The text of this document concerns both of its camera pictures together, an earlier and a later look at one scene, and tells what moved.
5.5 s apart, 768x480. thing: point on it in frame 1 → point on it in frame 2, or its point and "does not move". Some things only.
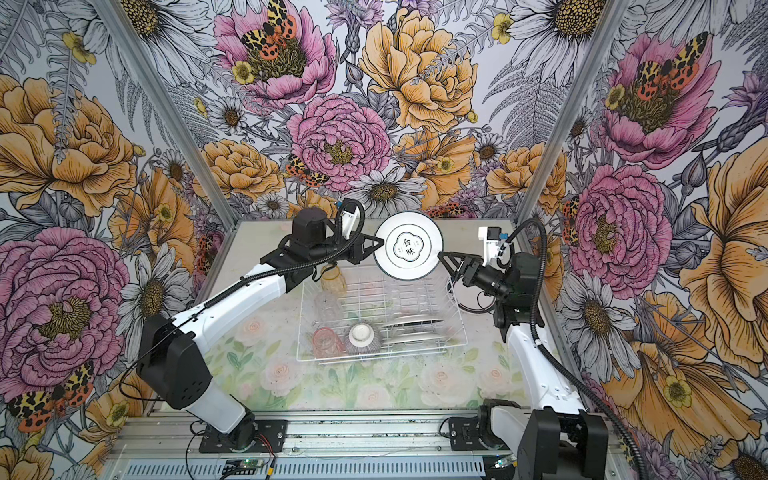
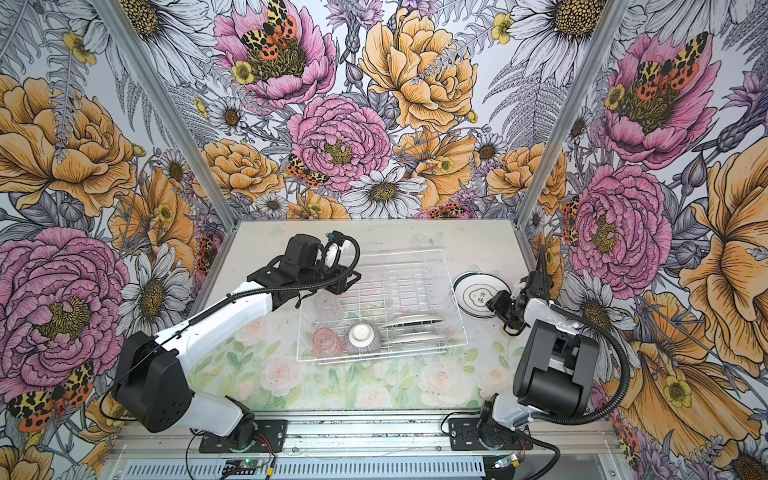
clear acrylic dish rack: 354,312 does not move
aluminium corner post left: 181,135 does not move
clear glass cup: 327,307 does not move
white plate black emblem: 411,248 → 472,291
